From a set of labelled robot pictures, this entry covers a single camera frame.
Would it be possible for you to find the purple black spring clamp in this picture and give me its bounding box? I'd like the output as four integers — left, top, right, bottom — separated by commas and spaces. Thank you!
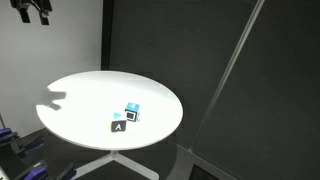
0, 127, 18, 145
19, 159, 48, 180
12, 132, 47, 158

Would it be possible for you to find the blue picture cube block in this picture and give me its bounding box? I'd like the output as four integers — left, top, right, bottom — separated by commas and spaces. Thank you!
124, 102, 141, 123

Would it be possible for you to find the metal divider strip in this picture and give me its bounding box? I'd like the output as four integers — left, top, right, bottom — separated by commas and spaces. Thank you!
187, 0, 267, 153

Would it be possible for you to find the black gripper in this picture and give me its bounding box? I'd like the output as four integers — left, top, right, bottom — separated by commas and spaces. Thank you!
9, 0, 53, 26

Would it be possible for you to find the letter A cube block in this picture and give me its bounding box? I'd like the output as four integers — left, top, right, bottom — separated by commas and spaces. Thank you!
110, 112, 128, 134

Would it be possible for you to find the white table base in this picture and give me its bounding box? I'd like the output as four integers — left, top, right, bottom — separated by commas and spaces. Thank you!
71, 150, 160, 180

